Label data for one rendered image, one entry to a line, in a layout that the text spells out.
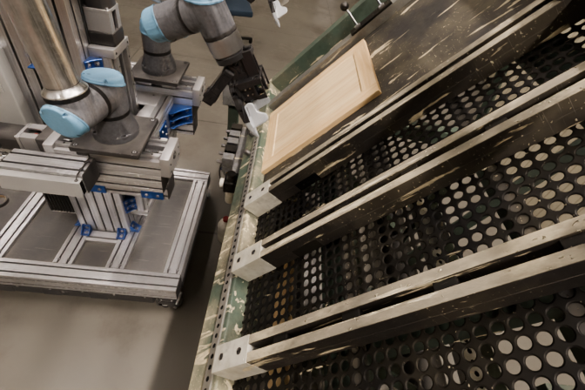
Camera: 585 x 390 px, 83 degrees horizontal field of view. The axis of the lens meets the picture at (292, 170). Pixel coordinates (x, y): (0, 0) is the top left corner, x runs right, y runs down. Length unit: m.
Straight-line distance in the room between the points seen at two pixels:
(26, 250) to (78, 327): 0.47
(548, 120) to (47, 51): 1.10
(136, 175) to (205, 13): 0.78
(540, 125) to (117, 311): 1.94
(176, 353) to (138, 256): 0.52
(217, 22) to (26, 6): 0.46
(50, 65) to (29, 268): 1.23
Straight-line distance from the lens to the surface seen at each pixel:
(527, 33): 0.95
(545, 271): 0.57
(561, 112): 0.75
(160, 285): 1.86
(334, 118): 1.21
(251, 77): 0.80
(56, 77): 1.08
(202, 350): 1.05
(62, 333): 2.11
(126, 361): 1.97
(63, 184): 1.34
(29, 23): 1.04
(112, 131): 1.26
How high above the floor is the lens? 1.84
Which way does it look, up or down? 42 degrees down
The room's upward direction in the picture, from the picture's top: 13 degrees clockwise
